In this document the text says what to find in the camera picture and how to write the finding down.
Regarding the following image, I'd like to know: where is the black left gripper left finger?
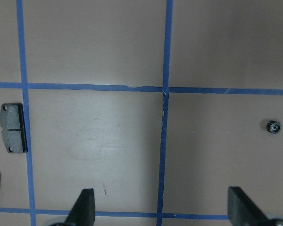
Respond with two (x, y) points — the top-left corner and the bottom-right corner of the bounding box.
(65, 188), (95, 226)

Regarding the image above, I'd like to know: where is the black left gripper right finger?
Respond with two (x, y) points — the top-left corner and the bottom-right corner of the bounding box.
(227, 186), (269, 226)

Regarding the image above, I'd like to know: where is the small black bearing gear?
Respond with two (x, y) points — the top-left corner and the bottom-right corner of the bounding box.
(266, 120), (282, 134)

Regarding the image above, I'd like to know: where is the black brake pad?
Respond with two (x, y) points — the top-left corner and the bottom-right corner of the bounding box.
(0, 103), (28, 153)

